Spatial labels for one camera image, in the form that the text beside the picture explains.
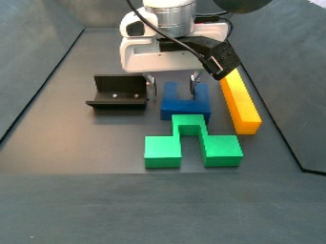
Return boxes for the black-padded gripper finger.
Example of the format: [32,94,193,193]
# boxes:
[144,72,156,97]

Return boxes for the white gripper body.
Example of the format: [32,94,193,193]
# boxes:
[120,10,230,72]

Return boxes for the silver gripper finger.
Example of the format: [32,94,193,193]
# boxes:
[189,71,201,95]

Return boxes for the blue U-shaped block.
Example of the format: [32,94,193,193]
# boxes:
[160,82,211,122]

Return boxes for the black angle fixture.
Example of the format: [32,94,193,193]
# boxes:
[85,74,148,108]

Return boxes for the yellow long block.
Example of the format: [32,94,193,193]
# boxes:
[220,69,262,135]

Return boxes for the black round lamp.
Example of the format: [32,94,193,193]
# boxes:
[212,0,272,14]

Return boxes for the green S-shaped block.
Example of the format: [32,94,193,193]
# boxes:
[144,114,243,169]

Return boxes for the black camera cable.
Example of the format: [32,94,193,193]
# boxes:
[124,0,234,70]

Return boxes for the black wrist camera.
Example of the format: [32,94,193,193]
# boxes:
[159,36,240,80]

